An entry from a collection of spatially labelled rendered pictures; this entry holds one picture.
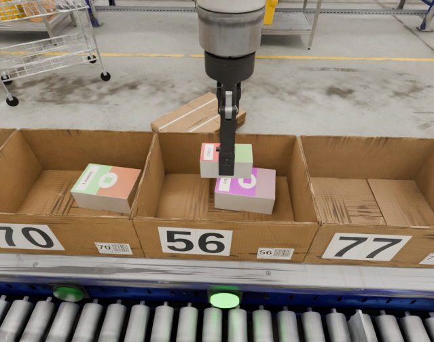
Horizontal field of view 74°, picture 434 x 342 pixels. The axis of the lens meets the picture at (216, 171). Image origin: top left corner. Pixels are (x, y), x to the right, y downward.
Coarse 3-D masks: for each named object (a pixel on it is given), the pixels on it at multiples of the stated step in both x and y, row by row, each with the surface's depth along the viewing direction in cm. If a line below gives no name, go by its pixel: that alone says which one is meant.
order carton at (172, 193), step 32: (160, 160) 85; (192, 160) 87; (256, 160) 86; (288, 160) 85; (160, 192) 86; (192, 192) 85; (288, 192) 86; (160, 224) 61; (192, 224) 60; (224, 224) 60; (256, 224) 59; (288, 224) 59; (160, 256) 71; (192, 256) 71; (224, 256) 70; (256, 256) 69
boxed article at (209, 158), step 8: (208, 144) 58; (216, 144) 58; (240, 144) 58; (248, 144) 58; (208, 152) 57; (216, 152) 57; (240, 152) 57; (248, 152) 57; (200, 160) 55; (208, 160) 55; (216, 160) 55; (240, 160) 55; (248, 160) 55; (200, 168) 56; (208, 168) 56; (216, 168) 56; (240, 168) 56; (248, 168) 56; (208, 176) 58; (216, 176) 58; (224, 176) 58; (232, 176) 57; (240, 176) 57; (248, 176) 57
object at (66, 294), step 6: (60, 288) 70; (66, 288) 70; (72, 288) 71; (54, 294) 71; (60, 294) 71; (66, 294) 70; (72, 294) 71; (78, 294) 71; (66, 300) 73; (72, 300) 73; (78, 300) 73
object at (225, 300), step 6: (216, 294) 70; (222, 294) 69; (228, 294) 69; (216, 300) 70; (222, 300) 69; (228, 300) 69; (234, 300) 69; (216, 306) 73; (222, 306) 72; (228, 306) 72; (234, 306) 72
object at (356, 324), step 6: (360, 312) 70; (354, 318) 72; (360, 318) 69; (348, 324) 75; (354, 324) 72; (360, 324) 69; (354, 330) 72; (360, 330) 69; (366, 330) 67; (354, 336) 72; (360, 336) 69; (366, 336) 66
